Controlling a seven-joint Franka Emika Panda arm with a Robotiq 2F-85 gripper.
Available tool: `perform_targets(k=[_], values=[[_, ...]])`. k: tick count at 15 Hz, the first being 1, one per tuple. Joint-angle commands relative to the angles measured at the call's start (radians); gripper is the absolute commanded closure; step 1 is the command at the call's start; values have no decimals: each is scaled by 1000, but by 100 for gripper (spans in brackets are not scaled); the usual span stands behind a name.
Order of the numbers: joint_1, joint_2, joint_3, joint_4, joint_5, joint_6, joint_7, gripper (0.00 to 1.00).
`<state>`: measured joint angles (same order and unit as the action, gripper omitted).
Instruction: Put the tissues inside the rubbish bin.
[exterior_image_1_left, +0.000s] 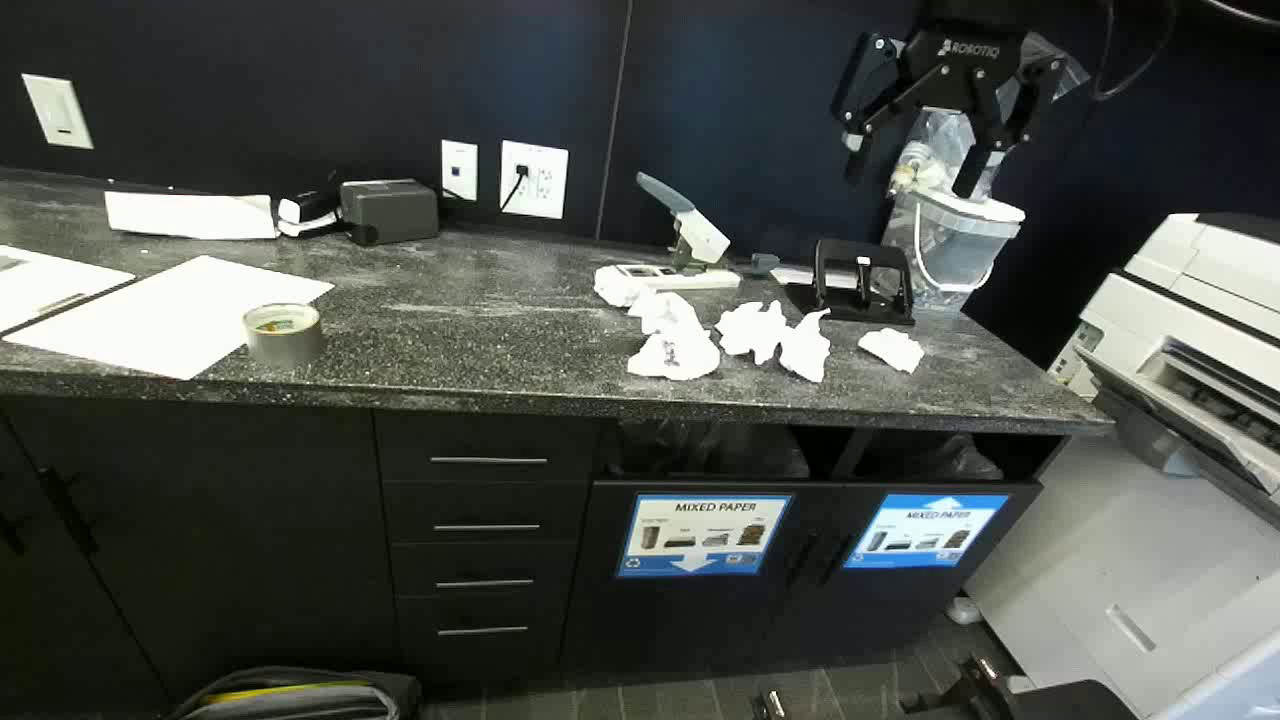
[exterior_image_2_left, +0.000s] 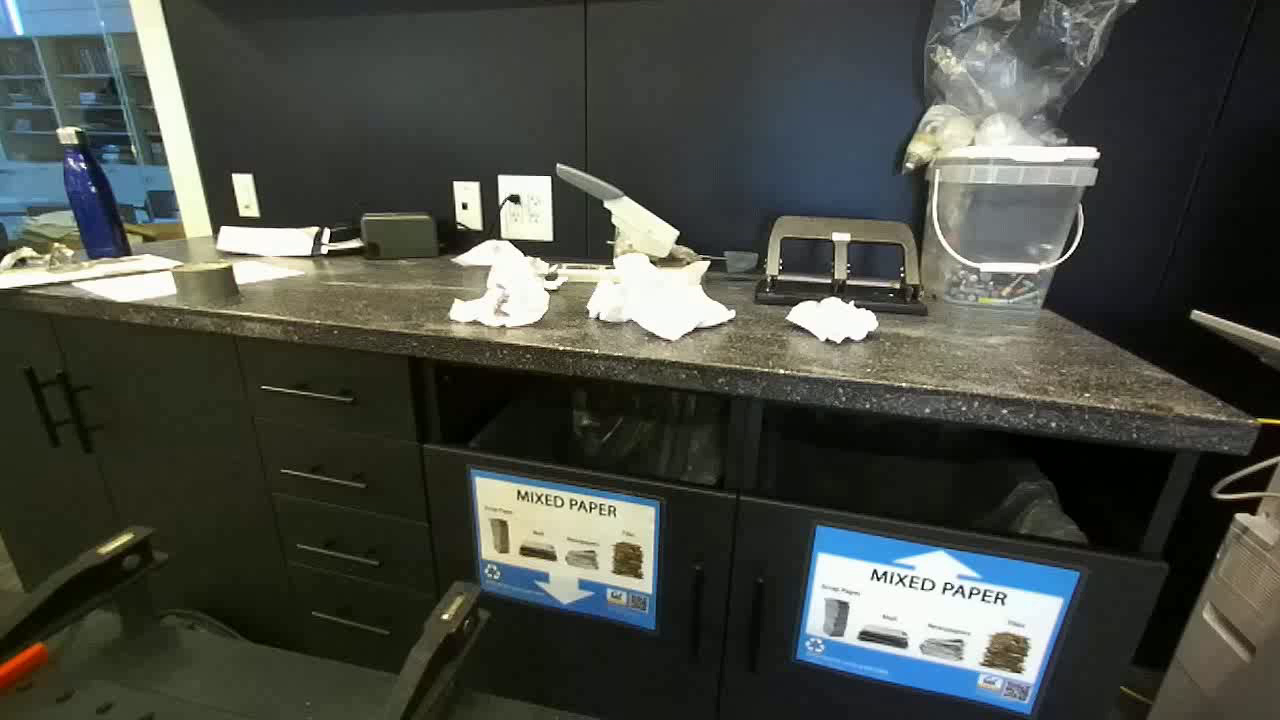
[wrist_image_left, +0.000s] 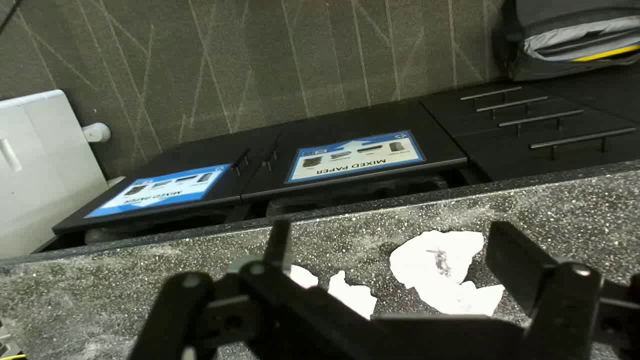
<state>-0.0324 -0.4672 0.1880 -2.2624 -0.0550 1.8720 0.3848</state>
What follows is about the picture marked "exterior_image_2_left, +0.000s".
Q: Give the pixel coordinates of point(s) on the black bin liner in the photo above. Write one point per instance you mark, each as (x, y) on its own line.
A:
(600, 435)
(987, 487)

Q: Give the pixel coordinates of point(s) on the black recycling bin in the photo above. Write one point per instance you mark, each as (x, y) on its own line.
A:
(600, 664)

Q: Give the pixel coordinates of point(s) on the white outlet plate with plug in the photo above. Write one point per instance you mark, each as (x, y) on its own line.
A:
(525, 204)

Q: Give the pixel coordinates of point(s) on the mixed paper sign down arrow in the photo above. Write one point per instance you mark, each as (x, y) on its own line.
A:
(567, 544)

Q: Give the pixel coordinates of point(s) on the black box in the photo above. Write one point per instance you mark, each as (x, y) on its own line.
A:
(398, 235)

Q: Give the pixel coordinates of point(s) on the small black white device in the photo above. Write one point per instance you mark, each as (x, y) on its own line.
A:
(343, 243)

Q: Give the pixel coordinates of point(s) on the black drawer front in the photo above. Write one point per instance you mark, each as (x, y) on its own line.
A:
(306, 454)
(295, 367)
(321, 524)
(335, 599)

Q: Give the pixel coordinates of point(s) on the mixed paper sign up arrow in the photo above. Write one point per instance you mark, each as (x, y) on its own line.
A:
(935, 612)

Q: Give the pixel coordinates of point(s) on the folded white paper stack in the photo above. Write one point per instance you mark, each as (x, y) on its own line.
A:
(270, 243)

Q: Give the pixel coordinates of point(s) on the clear plastic bucket with lid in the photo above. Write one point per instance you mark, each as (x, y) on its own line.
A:
(1007, 221)

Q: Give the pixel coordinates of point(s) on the clear plastic bag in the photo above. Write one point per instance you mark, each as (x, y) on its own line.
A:
(1013, 65)

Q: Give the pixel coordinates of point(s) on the black cabinet door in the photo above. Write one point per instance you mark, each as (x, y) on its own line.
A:
(172, 467)
(23, 504)

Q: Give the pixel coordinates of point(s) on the blue bottle with white cap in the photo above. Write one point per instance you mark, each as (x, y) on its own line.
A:
(95, 201)

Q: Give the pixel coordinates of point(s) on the black clamp with orange grip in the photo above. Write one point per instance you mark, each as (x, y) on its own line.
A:
(81, 586)

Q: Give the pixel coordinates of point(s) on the grey white office printer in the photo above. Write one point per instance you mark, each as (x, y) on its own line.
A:
(1225, 627)

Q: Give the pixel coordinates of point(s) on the white wall plate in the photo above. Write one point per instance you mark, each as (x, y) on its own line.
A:
(465, 204)

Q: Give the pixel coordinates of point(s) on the white light switch plate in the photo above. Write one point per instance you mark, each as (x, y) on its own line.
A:
(244, 192)

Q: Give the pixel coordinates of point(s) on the white window frame post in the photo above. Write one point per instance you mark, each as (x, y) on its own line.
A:
(172, 120)

